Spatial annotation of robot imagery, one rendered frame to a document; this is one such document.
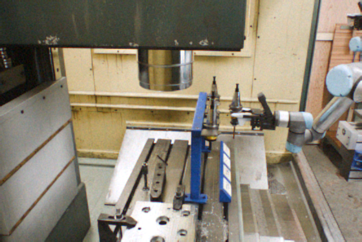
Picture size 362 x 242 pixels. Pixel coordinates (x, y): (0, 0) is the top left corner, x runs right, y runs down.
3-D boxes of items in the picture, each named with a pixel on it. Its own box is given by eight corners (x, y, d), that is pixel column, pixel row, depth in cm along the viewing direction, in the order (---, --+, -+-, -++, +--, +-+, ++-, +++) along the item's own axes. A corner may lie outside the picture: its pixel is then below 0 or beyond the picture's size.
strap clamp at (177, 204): (185, 207, 131) (185, 176, 125) (181, 230, 118) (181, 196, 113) (176, 206, 131) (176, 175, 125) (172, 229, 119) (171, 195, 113)
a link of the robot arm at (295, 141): (309, 149, 153) (314, 129, 148) (293, 155, 147) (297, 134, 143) (297, 142, 159) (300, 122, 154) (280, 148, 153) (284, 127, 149)
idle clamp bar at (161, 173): (166, 175, 153) (166, 163, 150) (161, 210, 129) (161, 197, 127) (155, 174, 153) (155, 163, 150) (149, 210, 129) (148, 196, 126)
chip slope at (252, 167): (260, 167, 212) (264, 131, 202) (275, 246, 148) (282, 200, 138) (128, 159, 222) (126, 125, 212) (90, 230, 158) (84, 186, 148)
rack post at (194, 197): (207, 196, 138) (209, 133, 126) (206, 204, 133) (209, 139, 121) (183, 194, 139) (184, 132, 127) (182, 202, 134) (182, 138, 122)
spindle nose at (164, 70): (148, 75, 102) (147, 36, 97) (198, 78, 98) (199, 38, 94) (129, 90, 87) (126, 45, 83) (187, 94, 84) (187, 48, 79)
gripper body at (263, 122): (249, 130, 146) (276, 132, 145) (251, 112, 143) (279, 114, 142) (248, 123, 153) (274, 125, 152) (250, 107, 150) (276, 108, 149)
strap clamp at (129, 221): (138, 241, 113) (136, 206, 108) (136, 248, 110) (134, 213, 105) (103, 237, 115) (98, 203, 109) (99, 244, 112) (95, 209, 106)
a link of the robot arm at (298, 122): (311, 134, 144) (315, 116, 140) (286, 132, 145) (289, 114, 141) (307, 126, 151) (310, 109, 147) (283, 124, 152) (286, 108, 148)
